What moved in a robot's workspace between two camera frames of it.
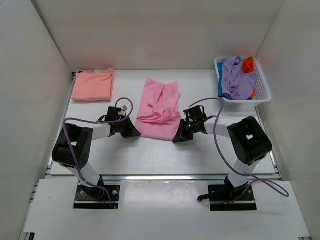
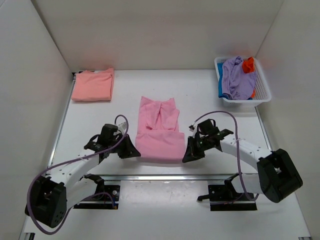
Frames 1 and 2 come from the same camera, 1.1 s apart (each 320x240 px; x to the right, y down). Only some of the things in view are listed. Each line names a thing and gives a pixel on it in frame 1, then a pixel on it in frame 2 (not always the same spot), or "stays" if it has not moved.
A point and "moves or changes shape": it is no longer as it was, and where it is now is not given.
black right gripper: x=181 y=135 → x=191 y=153
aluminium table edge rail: x=162 y=177 stays
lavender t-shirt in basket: x=239 y=85 stays
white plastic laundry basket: x=241 y=81 stays
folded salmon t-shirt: x=94 y=86 stays
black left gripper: x=131 y=132 → x=130 y=150
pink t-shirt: x=159 y=116 moves or changes shape
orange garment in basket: x=248 y=65 stays
